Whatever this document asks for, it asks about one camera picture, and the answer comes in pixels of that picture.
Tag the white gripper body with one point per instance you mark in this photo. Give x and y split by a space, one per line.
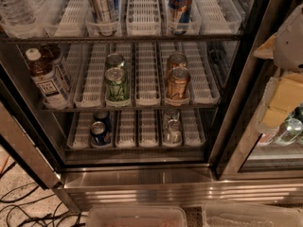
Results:
290 46

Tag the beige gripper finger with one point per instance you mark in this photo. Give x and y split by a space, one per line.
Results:
266 50
281 96

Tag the blue redbull can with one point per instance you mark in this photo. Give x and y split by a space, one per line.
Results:
179 15

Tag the red white can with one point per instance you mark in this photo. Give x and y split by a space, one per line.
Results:
266 139

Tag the rear orange soda can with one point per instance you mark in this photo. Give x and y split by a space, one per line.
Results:
176 59

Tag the orange soda can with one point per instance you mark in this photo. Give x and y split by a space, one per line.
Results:
176 59
178 80

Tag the front orange soda can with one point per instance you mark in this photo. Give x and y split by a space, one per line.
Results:
178 80

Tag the rear silver can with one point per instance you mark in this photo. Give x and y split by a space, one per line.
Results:
171 114

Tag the front silver can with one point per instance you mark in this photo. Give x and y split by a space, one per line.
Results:
173 133

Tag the rear green soda can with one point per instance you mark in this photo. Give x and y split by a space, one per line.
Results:
115 60

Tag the green soda can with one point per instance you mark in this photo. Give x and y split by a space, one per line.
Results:
115 60
116 84

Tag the stainless steel fridge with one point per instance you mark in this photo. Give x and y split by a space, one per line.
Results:
218 158

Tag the front green soda can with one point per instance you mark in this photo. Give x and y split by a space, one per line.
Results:
116 84

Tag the silver tall can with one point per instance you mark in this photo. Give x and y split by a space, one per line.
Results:
105 14

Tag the rear blue soda can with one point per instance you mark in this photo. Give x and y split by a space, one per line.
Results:
103 117

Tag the blue soda can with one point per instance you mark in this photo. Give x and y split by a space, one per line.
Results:
103 117
100 134

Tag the front blue soda can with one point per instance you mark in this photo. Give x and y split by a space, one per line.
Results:
100 134

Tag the open fridge door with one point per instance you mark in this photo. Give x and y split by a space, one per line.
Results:
17 142

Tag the clear green bottle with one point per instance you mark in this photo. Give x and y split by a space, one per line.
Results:
288 131

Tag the right clear plastic bin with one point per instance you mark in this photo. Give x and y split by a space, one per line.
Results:
249 215

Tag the clear plastic bin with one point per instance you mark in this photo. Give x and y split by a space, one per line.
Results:
249 215
127 215

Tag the left clear plastic bin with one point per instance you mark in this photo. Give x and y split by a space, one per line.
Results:
127 215

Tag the rear tea bottle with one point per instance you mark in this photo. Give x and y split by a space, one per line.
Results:
53 54

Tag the front tea bottle white cap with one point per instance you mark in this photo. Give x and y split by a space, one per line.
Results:
48 79

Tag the clear water bottle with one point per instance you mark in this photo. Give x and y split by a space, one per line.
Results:
17 12

